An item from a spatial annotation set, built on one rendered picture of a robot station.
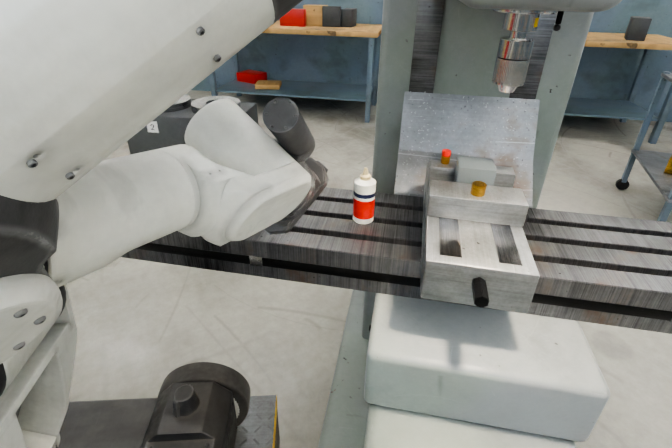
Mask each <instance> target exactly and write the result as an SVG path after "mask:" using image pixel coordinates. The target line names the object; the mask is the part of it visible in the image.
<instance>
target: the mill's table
mask: <svg viewBox="0 0 672 448"><path fill-rule="evenodd" d="M353 197H354V190H348V189H338V188H328V187H325V189H324V190H323V191H322V192H321V193H320V195H319V196H318V197H317V198H316V200H315V201H314V202H313V203H312V204H311V206H310V207H309V208H308V209H307V210H306V212H305V213H304V214H303V215H302V217H301V218H300V219H299V220H298V221H297V223H296V224H295V225H294V226H293V228H292V229H291V230H290V231H289V232H288V233H285V234H272V235H269V234H268V233H267V232H265V231H264V230H261V231H259V232H258V233H256V234H254V235H252V236H250V237H248V238H246V239H244V240H241V241H230V242H228V243H226V244H224V245H222V246H218V245H215V244H212V243H210V242H208V241H206V240H205V239H204V238H203V237H202V236H198V237H190V236H188V235H185V234H183V233H181V232H178V231H175V232H173V233H171V234H168V235H166V236H163V237H161V238H159V239H156V240H154V241H152V242H149V243H147V244H145V245H142V246H140V247H137V248H135V249H133V250H131V251H129V252H127V253H125V254H124V255H122V256H121V257H123V258H130V259H138V260H145V261H152V262H159V263H166V264H173V265H181V266H188V267H195V268H202V269H209V270H216V271H224V272H231V273H238V274H245V275H252V276H260V277H267V278H274V279H281V280H288V281H295V282H303V283H310V284H317V285H324V286H331V287H338V288H346V289H353V290H360V291H367V292H374V293H382V294H389V295H396V296H403V297H410V298H417V299H425V300H432V301H439V300H433V299H426V298H421V296H420V280H421V253H422V225H423V198H424V197H417V196H407V195H397V194H387V193H377V192H375V206H374V218H373V221H372V222H371V223H369V224H358V223H356V222H355V221H354V220H353ZM522 228H523V231H524V234H525V236H526V239H527V242H528V245H529V247H530V250H531V253H532V256H533V259H534V261H535V264H536V267H537V270H538V272H539V275H540V277H539V280H538V283H537V286H536V289H535V292H534V295H533V299H532V302H531V305H530V308H529V311H528V313H526V314H532V315H539V316H547V317H554V318H561V319H568V320H575V321H582V322H590V323H597V324H604V325H611V326H618V327H625V328H633V329H640V330H647V331H654V332H661V333H668V334H672V222H664V221H654V220H644V219H635V218H625V217H615V216H605V215H595V214H585V213H575V212H565V211H555V210H546V209H536V208H528V212H527V215H526V219H525V222H524V226H523V227H522ZM439 302H446V301H439ZM446 303H452V302H446Z"/></svg>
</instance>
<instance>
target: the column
mask: <svg viewBox="0 0 672 448"><path fill-rule="evenodd" d="M557 13H558V11H557V12H556V13H555V14H541V16H540V21H539V25H538V29H537V31H535V32H527V36H526V37H529V38H533V39H534V45H533V49H532V54H531V58H530V62H529V66H528V70H527V75H526V79H525V83H524V85H523V86H519V87H517V88H516V89H515V91H514V92H512V93H505V92H500V91H499V90H498V87H497V84H494V83H492V77H493V72H494V67H495V62H496V57H497V52H498V47H499V42H500V38H501V37H503V36H509V35H510V31H507V30H503V29H502V25H503V20H504V15H505V13H503V12H495V11H492V9H476V8H471V7H468V6H467V5H465V4H464V3H462V2H461V1H459V0H383V14H382V30H381V45H380V60H379V76H378V91H377V106H376V122H375V137H374V153H373V168H372V178H373V179H375V180H376V192H377V193H387V194H394V188H395V179H396V169H397V160H398V151H399V141H400V132H401V122H402V112H403V103H404V93H405V91H407V92H410V91H411V92H423V93H424V92H425V91H426V92H425V93H439V94H455V95H471V96H488V97H504V98H520V99H536V100H540V103H539V112H538V121H537V129H536V138H535V147H534V155H533V198H532V206H533V208H536V209H537V206H538V202H539V199H540V196H541V192H542V189H543V185H544V182H545V178H546V175H547V172H548V168H549V165H550V161H551V158H552V155H553V151H554V148H555V144H556V141H557V137H558V134H559V131H560V127H561V124H562V120H563V117H564V114H565V110H566V107H567V103H568V100H569V96H570V93H571V90H572V86H573V83H574V79H575V76H576V73H577V69H578V66H579V62H580V59H581V55H582V52H583V49H584V45H585V42H586V38H587V35H588V32H589V28H590V25H591V21H592V18H593V14H594V12H575V11H564V15H563V18H562V22H561V24H560V25H561V29H560V30H559V31H554V30H553V27H554V25H555V21H556V17H557ZM375 295H376V293H374V292H367V291H364V306H363V322H362V337H363V338H364V339H368V340H369V335H370V332H369V326H370V325H371V322H372V315H373V308H374V302H375Z"/></svg>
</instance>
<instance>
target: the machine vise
mask: <svg viewBox="0 0 672 448"><path fill-rule="evenodd" d="M455 167H456V162H449V164H447V165H445V164H442V163H441V161H439V160H430V162H428V163H427V170H426V177H425V184H424V198H423V225H422V253H421V280H420V296H421V298H426V299H433V300H439V301H446V302H452V303H459V304H466V305H472V306H476V305H475V304H474V300H473V292H472V280H473V279H474V278H478V277H481V278H482V279H484V280H485V281H486V285H487V291H488V297H489V303H488V306H486V307H485V308H492V309H499V310H505V311H512V312H518V313H525V314H526V313H528V311H529V308H530V305H531V302H532V299H533V295H534V292H535V289H536V286H537V283H538V280H539V277H540V275H539V272H538V270H537V267H536V264H535V261H534V259H533V256H532V253H531V250H530V247H529V245H528V242H527V239H526V236H525V234H524V231H523V228H522V227H519V226H510V225H502V224H493V223H485V222H476V221H467V220H459V219H450V218H442V217H433V216H427V194H428V187H429V181H430V180H441V181H451V182H453V179H454V173H455ZM495 168H496V171H497V172H496V176H495V181H494V185H493V186H500V187H510V188H513V185H514V181H515V177H516V174H515V172H514V170H513V168H512V167H503V166H495Z"/></svg>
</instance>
